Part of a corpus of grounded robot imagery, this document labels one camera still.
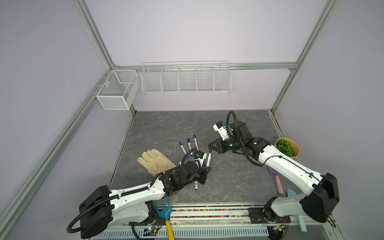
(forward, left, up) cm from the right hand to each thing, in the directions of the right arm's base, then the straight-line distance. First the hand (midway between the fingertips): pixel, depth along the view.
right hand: (209, 146), depth 75 cm
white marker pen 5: (-13, +7, -20) cm, 25 cm away
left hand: (-9, 0, -8) cm, 12 cm away
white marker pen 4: (-6, +1, -3) cm, 7 cm away
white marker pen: (+14, +7, -20) cm, 25 cm away
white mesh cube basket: (+46, +63, -1) cm, 78 cm away
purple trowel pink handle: (-12, -39, -20) cm, 45 cm away
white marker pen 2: (+13, +12, -21) cm, 27 cm away
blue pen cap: (-7, +3, -3) cm, 8 cm away
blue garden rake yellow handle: (-26, +22, -20) cm, 40 cm away
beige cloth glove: (+2, +33, -21) cm, 39 cm away
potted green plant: (+6, -47, -11) cm, 48 cm away
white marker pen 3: (+12, +17, -21) cm, 29 cm away
